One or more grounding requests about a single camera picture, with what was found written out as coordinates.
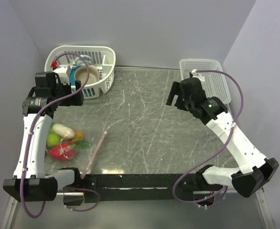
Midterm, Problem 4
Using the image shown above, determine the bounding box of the orange fake fruit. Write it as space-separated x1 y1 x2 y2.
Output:
71 130 84 142

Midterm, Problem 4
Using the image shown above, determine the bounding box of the white fake radish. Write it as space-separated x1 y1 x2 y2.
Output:
52 124 75 139

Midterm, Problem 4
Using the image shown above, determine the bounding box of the blue white porcelain bowl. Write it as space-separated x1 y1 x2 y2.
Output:
74 54 93 66

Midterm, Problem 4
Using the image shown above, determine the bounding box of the clear zip top bag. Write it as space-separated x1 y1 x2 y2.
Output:
45 121 108 177

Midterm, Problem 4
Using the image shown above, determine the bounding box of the beige bowl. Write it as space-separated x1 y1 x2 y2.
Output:
74 65 100 85

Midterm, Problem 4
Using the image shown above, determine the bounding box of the red fake dragon fruit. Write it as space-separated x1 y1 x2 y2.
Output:
49 142 77 161

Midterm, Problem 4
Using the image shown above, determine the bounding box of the white perforated tray basket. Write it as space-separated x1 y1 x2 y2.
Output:
179 59 231 104

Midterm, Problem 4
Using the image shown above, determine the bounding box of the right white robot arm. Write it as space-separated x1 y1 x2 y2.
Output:
166 77 279 198

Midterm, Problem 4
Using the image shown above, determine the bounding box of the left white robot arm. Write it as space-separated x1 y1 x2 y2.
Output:
3 72 84 202

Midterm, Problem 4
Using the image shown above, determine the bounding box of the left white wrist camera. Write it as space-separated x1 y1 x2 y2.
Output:
51 61 72 85

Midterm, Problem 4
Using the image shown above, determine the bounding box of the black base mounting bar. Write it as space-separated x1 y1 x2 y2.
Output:
56 173 229 207

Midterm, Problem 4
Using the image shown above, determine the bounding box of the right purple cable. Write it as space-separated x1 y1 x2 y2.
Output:
172 70 244 209

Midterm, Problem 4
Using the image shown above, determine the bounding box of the white slotted dish basket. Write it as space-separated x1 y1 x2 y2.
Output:
44 45 116 99

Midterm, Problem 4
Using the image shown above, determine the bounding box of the blue plate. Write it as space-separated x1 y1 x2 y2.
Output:
69 67 77 86

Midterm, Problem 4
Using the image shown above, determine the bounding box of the green fake apple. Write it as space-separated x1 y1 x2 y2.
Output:
47 133 61 148

